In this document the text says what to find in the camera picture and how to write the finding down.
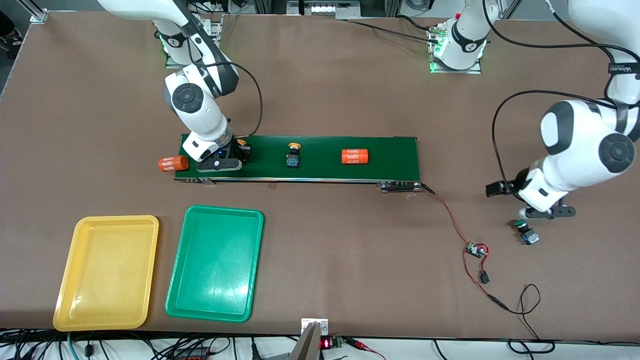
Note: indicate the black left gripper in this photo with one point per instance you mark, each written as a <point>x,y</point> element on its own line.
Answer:
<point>510,184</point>

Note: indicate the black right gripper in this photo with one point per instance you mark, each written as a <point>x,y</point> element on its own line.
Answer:
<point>239,150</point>

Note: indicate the yellow push button switch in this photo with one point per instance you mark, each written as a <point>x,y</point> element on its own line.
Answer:
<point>242,142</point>
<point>293,161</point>

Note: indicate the green push button switch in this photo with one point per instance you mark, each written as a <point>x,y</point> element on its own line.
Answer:
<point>529,236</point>

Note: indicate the orange printed cylinder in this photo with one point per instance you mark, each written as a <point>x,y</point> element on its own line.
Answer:
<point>355,156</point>
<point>173,164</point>

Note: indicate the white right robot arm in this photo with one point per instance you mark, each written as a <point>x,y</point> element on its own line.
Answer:
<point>192,100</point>

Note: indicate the small green circuit board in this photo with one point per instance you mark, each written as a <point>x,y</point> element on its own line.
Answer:
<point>474,248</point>

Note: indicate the green plastic tray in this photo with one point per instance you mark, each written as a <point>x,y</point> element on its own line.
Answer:
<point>215,265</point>

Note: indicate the green conveyor belt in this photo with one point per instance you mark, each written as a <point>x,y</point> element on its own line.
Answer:
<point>390,157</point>

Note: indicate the yellow plastic tray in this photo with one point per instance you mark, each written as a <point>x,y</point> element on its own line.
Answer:
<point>105,272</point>

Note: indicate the grey metal pole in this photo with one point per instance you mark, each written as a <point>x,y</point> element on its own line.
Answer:
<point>306,347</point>

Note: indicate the red digit display module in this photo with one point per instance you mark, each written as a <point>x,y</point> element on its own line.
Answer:
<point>326,343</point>

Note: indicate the black power strip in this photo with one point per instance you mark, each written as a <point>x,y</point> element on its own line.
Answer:
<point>192,356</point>

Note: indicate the red clip lead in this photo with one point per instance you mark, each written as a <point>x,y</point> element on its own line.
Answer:
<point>361,344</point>

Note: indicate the black shoe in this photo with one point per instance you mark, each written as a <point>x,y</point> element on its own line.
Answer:
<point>10,37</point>

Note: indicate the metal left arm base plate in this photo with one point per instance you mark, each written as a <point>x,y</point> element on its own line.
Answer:
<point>455,71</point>

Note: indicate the aluminium frame with light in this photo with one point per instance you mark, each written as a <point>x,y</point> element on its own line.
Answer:
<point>325,9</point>

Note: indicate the silver mounting bracket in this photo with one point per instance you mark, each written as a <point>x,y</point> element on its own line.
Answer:
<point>324,327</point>

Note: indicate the aluminium corner post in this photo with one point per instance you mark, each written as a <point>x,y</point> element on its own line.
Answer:
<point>37,12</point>

